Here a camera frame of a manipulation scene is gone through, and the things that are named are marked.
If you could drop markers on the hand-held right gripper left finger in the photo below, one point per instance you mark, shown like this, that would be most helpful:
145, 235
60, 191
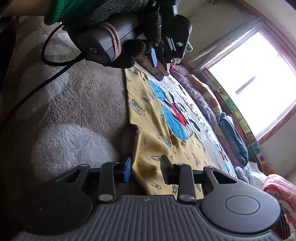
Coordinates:
127, 170

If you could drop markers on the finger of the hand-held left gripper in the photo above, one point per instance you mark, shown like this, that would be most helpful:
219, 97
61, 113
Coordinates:
165, 55
154, 58

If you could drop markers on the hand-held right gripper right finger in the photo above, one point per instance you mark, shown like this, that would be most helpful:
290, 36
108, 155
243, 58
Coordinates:
166, 170

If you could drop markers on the yellow printed garment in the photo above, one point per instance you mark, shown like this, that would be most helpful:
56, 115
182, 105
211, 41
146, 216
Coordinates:
148, 134

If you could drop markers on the person's left forearm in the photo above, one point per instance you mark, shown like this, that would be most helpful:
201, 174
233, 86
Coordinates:
23, 5

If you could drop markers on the person's left hand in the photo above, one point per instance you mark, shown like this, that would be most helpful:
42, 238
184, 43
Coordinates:
104, 10

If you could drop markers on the pink elastic band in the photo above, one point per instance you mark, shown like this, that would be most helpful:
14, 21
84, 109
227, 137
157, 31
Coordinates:
114, 39

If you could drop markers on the grey curtain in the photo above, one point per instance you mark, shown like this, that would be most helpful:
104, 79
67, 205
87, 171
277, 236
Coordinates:
226, 46

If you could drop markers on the purple quilt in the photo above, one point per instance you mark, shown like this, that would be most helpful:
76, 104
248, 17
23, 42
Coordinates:
198, 97

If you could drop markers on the yellow patterned pillow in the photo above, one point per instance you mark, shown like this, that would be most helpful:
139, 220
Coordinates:
205, 92

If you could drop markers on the blue folded blanket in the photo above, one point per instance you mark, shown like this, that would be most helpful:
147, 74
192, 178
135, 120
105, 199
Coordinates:
233, 139

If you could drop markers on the light blue plush toy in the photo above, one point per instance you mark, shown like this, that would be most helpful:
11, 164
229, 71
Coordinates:
240, 172

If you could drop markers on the cartoon printed blanket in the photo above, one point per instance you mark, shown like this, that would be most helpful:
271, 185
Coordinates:
81, 104

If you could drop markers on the colourful alphabet play mat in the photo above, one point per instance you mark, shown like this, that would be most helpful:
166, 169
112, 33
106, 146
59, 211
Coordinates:
233, 109

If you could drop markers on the white sheet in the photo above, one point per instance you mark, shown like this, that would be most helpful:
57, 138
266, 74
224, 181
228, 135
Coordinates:
254, 173

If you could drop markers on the window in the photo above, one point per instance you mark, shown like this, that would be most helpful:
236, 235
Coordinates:
266, 81

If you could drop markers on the pink quilt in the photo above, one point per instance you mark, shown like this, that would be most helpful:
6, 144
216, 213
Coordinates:
282, 192

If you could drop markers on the black striped folded garment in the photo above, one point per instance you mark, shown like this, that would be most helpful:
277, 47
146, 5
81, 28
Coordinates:
283, 222

